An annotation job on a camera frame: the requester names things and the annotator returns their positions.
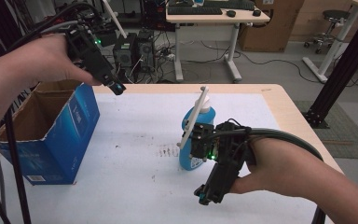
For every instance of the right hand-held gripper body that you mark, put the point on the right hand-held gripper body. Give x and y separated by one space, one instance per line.
228 146

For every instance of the large brown cardboard box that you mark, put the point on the large brown cardboard box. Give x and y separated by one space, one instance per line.
270 25

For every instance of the black round stool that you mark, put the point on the black round stool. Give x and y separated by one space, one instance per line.
334 15

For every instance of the blue bottle with white cap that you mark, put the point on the blue bottle with white cap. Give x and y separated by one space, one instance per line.
206 117

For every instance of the black computer tower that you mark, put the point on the black computer tower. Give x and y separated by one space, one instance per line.
125 51
145 49

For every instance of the light wooden desk white legs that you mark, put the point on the light wooden desk white legs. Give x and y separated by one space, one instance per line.
217 19

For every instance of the white table mat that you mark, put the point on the white table mat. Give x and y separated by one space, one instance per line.
130 186

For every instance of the person's right hand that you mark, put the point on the person's right hand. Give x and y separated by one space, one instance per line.
276 168

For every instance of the white power strip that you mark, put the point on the white power strip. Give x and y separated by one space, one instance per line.
168 56

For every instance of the blue container on desk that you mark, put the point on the blue container on desk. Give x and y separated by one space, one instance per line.
199 2

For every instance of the black computer mouse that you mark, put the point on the black computer mouse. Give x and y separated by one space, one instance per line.
256 12
231 13

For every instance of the black keyboard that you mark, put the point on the black keyboard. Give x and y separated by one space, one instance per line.
195 11
230 5

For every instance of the person's left hand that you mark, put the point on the person's left hand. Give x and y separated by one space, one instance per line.
46 60

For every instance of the black metal stand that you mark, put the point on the black metal stand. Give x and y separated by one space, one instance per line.
341 71

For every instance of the grey floor mat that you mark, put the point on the grey floor mat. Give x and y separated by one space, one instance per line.
348 137

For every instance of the white-legged side desk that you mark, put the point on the white-legged side desk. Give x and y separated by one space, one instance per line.
332 46

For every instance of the black equipment cabinet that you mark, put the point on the black equipment cabinet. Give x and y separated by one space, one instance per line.
154 14

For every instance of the blue cardboard box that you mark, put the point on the blue cardboard box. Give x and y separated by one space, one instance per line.
70 140

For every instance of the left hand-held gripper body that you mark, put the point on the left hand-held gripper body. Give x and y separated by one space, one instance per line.
88 53

